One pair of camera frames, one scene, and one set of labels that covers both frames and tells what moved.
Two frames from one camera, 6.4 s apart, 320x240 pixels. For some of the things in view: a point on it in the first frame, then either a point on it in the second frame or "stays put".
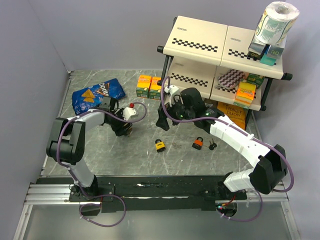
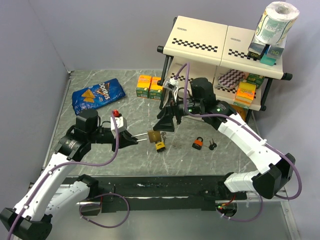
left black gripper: (119, 130) → (125, 138)
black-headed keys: (211, 146) stays put
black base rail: (136, 193) stays put
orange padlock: (198, 143) stays put
